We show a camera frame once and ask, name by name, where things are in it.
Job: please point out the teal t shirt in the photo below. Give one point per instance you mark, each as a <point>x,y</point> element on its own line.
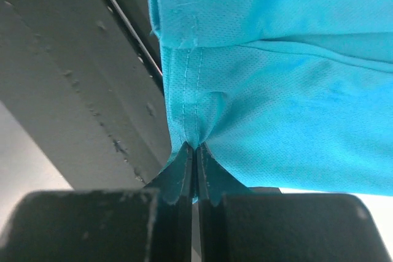
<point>285,93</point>

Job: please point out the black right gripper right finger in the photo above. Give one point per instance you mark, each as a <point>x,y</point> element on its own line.
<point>238,224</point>

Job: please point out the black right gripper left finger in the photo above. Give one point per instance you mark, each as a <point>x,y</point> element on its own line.
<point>150,224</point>

